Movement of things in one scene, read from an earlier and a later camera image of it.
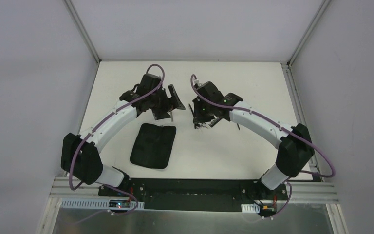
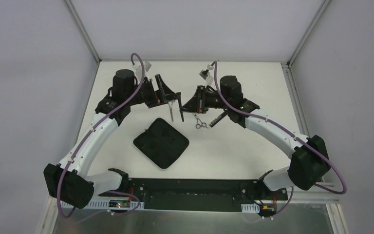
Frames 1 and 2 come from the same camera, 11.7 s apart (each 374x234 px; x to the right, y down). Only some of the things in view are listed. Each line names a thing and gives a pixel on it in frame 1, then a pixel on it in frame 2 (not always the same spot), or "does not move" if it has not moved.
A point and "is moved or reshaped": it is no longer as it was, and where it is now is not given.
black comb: (214, 122) does not move
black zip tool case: (153, 146) is moved or reshaped
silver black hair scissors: (203, 125) does not move
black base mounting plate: (195, 195) does not move
